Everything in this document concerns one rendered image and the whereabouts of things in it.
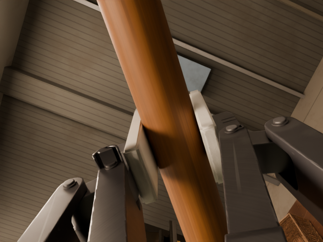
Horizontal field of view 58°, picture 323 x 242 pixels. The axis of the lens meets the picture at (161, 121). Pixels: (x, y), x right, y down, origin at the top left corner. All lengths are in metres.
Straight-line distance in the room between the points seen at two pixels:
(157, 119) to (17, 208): 4.41
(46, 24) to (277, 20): 2.65
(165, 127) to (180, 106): 0.01
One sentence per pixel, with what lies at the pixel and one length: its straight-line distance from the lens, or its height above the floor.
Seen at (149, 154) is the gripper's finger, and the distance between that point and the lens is 0.16.
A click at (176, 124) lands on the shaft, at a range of 0.15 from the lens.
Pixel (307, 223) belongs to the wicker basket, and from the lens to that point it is 2.21.
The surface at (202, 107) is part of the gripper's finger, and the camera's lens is 0.16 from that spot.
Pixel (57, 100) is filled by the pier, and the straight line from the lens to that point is 3.60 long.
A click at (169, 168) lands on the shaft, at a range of 0.16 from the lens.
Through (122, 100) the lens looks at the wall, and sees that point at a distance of 3.62.
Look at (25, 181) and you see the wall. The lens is 4.30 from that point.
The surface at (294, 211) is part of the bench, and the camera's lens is 2.40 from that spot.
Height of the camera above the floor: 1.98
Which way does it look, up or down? 8 degrees down
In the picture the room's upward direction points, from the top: 69 degrees counter-clockwise
